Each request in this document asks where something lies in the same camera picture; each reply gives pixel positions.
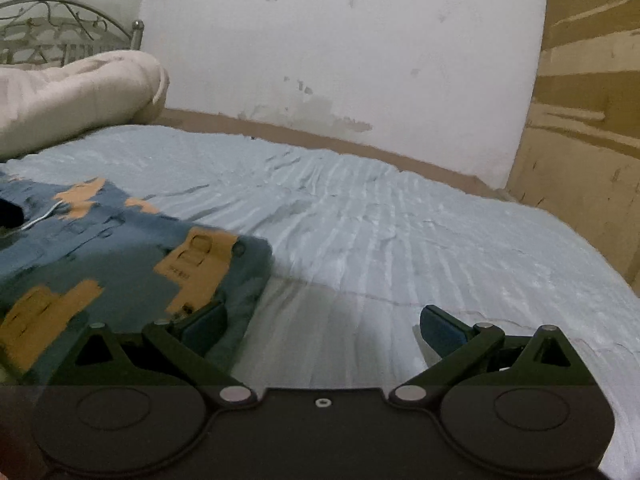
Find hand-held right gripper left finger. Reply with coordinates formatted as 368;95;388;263
50;301;257;406

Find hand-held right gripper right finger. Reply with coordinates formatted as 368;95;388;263
390;304;596;405

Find cream rolled comforter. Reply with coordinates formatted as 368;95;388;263
0;50;170;162

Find blue pants with orange print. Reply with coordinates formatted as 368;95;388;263
0;170;274;387

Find wooden plywood panel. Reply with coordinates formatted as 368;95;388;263
504;0;640;297

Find ornate metal headboard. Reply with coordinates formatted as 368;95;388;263
0;0;146;67

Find light blue ribbed mattress pad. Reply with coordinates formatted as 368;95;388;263
0;124;640;476

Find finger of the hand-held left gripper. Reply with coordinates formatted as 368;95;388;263
0;199;25;229

